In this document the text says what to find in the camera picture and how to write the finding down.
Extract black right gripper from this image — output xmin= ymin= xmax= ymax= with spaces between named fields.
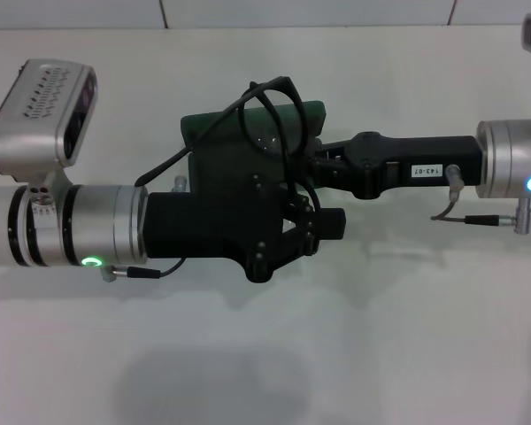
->
xmin=269 ymin=130 xmax=481 ymax=278

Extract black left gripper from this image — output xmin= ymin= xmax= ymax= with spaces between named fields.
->
xmin=143 ymin=170 xmax=294 ymax=284

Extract green glasses case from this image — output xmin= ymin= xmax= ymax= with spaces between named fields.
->
xmin=180 ymin=100 xmax=327 ymax=196

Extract black glasses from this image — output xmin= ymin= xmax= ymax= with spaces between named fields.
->
xmin=135 ymin=75 xmax=324 ymax=222

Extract left gripper cable with plug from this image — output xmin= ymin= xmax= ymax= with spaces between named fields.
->
xmin=100 ymin=259 xmax=187 ymax=283

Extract gripper cable with plug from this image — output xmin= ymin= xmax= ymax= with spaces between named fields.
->
xmin=100 ymin=259 xmax=187 ymax=283
xmin=430 ymin=163 xmax=531 ymax=236

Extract right gripper cable with plug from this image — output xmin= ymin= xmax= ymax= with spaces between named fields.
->
xmin=430 ymin=163 xmax=531 ymax=236

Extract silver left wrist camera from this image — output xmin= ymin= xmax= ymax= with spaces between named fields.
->
xmin=0 ymin=58 xmax=99 ymax=186

